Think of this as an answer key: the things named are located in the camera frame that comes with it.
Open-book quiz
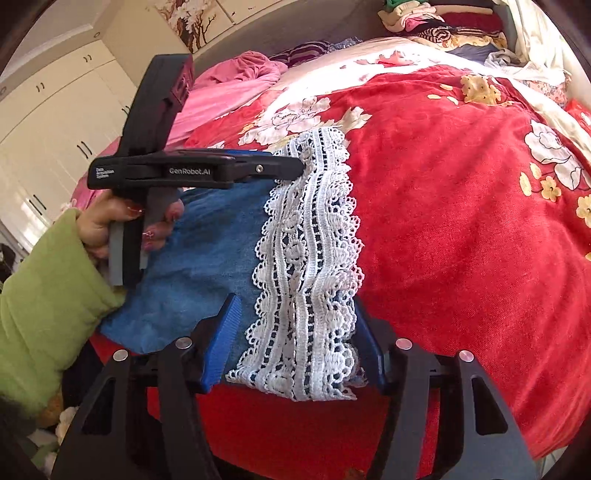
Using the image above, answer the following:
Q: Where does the floral wall painting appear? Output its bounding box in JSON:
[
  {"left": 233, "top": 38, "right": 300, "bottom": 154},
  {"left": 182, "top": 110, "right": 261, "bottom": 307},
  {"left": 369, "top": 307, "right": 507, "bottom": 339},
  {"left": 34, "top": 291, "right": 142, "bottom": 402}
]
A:
[{"left": 150, "top": 0, "right": 232, "bottom": 54}]

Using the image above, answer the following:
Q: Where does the grey quilted headboard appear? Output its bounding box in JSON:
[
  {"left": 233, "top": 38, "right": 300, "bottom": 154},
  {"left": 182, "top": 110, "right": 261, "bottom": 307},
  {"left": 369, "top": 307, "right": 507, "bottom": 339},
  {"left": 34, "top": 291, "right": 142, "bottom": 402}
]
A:
[{"left": 193, "top": 1, "right": 389, "bottom": 74}]

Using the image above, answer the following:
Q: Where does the stack of folded clothes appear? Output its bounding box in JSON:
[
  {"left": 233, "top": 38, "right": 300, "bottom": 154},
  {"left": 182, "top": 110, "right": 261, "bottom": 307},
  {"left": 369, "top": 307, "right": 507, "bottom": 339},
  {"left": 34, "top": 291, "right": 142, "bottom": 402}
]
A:
[{"left": 378, "top": 1, "right": 526, "bottom": 67}]

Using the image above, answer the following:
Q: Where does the striped purple pillow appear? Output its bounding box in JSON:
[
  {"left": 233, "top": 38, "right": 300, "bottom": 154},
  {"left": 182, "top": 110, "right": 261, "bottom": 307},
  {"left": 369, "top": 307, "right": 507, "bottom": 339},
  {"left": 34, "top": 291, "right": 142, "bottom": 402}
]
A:
[{"left": 269, "top": 38, "right": 364, "bottom": 68}]

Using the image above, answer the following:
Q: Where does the pink duvet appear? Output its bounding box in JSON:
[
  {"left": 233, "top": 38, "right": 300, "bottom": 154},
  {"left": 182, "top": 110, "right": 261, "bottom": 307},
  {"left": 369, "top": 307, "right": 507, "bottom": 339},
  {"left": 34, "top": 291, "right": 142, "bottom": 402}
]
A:
[{"left": 71, "top": 50, "right": 290, "bottom": 209}]

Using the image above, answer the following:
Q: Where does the blue denim pants lace trim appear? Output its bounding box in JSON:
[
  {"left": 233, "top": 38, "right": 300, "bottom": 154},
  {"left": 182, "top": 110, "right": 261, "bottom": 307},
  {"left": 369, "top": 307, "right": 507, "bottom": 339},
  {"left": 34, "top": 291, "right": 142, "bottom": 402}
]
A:
[{"left": 100, "top": 127, "right": 363, "bottom": 401}]

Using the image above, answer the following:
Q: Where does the cream window curtain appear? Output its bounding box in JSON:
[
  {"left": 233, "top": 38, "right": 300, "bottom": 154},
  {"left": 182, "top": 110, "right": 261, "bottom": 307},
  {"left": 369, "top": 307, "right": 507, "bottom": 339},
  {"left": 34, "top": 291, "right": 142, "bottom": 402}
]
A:
[{"left": 499, "top": 0, "right": 590, "bottom": 107}]

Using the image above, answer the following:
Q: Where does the left hand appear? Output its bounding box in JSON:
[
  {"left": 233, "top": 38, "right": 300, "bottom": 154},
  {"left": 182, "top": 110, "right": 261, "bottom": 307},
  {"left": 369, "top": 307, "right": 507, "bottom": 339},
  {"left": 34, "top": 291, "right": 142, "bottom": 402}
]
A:
[{"left": 76, "top": 190, "right": 184, "bottom": 265}]

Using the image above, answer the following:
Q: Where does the red floral blanket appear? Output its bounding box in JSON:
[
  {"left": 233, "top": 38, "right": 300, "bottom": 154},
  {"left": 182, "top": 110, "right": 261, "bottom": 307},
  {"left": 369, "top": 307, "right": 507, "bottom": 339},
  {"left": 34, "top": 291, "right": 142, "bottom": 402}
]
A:
[{"left": 184, "top": 65, "right": 590, "bottom": 479}]

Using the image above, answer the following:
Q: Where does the left green sleeve forearm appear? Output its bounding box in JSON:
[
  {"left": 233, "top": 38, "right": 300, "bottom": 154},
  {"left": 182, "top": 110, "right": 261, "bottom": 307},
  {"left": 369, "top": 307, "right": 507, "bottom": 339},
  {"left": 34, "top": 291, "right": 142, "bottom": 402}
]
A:
[{"left": 1, "top": 209, "right": 125, "bottom": 418}]

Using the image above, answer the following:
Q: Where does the white built-in wardrobe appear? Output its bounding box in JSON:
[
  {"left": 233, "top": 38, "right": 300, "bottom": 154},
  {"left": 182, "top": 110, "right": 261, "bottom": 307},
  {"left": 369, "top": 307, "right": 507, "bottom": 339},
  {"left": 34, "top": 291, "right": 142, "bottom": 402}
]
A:
[{"left": 1, "top": 41, "right": 136, "bottom": 251}]

